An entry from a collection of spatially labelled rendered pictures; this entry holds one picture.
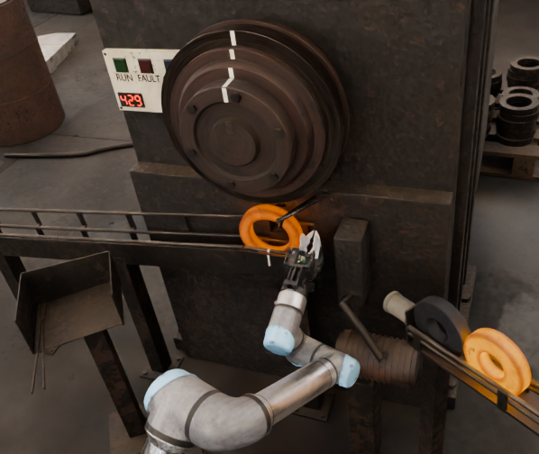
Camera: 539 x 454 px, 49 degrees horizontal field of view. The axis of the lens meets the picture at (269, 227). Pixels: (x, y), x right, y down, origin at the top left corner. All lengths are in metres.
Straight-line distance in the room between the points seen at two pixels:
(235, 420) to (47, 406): 1.35
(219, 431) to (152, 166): 0.93
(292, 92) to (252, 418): 0.70
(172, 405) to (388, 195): 0.76
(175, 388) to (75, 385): 1.25
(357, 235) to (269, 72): 0.50
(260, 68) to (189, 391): 0.71
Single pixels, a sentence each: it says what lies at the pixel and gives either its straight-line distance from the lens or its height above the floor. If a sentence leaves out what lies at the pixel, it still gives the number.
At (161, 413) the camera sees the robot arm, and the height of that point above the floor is 0.77.
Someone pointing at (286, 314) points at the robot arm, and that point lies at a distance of 1.50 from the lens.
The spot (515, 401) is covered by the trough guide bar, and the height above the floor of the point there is 0.70.
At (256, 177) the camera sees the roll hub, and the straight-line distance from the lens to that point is 1.44.
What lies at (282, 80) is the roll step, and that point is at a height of 1.25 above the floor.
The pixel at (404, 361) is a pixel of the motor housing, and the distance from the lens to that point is 1.65.
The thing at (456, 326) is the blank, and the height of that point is 0.76.
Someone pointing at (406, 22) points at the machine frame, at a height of 1.31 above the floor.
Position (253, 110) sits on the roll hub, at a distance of 1.34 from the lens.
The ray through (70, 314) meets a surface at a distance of 1.88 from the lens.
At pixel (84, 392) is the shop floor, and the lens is 2.48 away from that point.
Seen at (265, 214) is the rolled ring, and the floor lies 0.83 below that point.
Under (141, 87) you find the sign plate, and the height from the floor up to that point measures 1.13.
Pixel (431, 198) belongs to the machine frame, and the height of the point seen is 0.87.
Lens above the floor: 1.79
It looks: 37 degrees down
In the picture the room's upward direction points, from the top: 9 degrees counter-clockwise
